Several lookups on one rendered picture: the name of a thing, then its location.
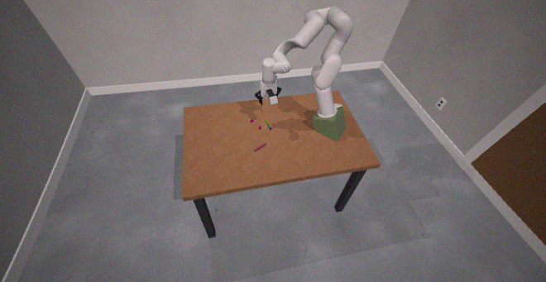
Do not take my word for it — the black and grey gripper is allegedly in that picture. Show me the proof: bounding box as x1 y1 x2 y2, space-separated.
255 80 281 105

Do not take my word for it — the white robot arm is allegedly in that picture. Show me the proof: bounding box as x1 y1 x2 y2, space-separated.
262 7 353 118

